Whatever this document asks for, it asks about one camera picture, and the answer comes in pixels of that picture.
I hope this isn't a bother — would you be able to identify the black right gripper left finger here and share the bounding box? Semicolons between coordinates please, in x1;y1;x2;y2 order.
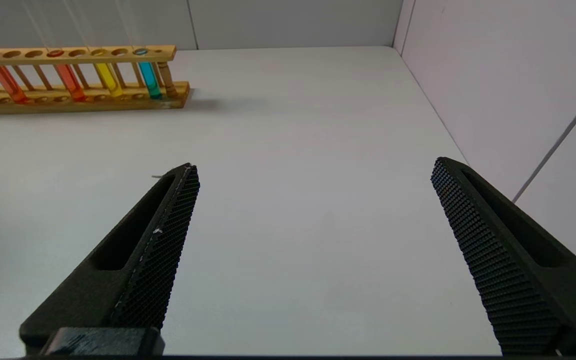
19;162;201;350

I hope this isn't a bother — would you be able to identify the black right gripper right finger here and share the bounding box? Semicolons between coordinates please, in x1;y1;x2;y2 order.
430;156;576;357

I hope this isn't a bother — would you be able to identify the yellow pigment glass test tube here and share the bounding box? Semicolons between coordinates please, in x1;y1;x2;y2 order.
73;0;124;99

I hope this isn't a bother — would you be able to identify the blue pigment glass test tube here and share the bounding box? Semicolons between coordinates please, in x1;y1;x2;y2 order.
115;0;163;100

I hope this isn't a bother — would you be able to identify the wooden test tube rack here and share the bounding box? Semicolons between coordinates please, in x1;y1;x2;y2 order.
0;45;192;116

